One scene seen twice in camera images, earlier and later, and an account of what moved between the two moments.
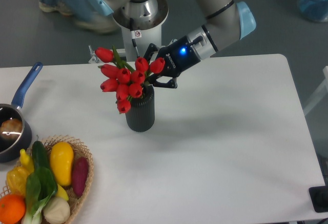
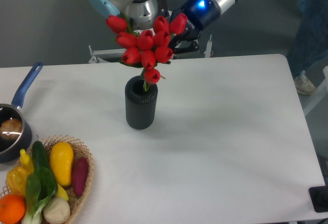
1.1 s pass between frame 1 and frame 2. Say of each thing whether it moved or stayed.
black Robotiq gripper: moved
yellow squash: stayed
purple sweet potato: stayed
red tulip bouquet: moved
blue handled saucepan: stayed
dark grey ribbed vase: stayed
